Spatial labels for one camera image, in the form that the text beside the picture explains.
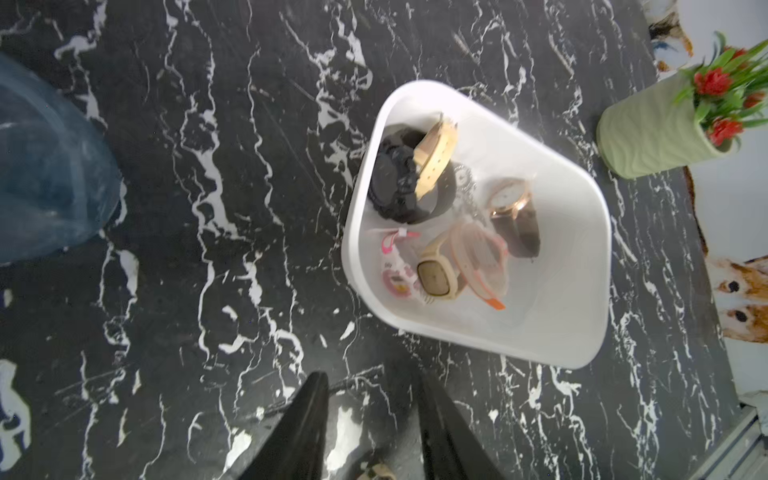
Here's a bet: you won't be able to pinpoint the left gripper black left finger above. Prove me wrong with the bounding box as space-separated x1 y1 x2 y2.
240 371 329 479

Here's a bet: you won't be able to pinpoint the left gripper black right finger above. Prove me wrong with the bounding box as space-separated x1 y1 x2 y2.
417 372 503 479

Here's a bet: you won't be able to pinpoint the brown leather rose-gold watch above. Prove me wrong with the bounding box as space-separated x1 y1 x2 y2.
486 178 541 259

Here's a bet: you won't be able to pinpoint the silver chain watch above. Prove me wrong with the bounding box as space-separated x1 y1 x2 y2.
453 163 485 224

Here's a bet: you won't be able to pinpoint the black rubber sports watch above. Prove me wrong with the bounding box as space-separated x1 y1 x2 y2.
368 127 457 224

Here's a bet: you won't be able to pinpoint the pink white kids watch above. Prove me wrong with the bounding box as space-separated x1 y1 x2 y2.
379 227 425 303

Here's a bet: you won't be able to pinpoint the white storage box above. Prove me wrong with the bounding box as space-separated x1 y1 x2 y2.
341 80 611 369

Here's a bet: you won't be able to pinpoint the blue spray bottle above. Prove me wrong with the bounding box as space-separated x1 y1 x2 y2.
1 56 122 263

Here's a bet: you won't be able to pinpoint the small green pot red flowers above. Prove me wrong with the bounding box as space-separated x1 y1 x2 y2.
596 33 767 179

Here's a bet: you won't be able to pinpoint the beige slim strap watch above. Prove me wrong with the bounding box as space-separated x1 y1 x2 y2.
357 463 396 480

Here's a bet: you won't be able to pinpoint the aluminium frame rail front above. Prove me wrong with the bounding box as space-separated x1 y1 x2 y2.
688 406 768 480

